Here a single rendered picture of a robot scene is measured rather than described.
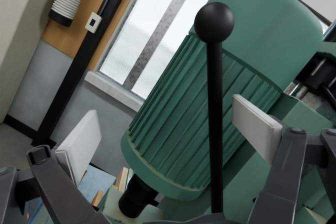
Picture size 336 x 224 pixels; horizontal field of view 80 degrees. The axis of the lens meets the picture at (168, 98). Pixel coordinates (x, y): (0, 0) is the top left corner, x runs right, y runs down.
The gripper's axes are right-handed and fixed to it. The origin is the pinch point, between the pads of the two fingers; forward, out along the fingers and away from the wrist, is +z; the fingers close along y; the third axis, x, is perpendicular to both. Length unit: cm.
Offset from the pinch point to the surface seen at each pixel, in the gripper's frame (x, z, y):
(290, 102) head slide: -3.7, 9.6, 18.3
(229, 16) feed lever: 8.4, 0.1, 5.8
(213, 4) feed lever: 9.5, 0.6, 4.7
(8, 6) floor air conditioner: 32, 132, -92
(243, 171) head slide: -13.9, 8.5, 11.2
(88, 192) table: -35, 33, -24
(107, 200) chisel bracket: -22.6, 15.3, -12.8
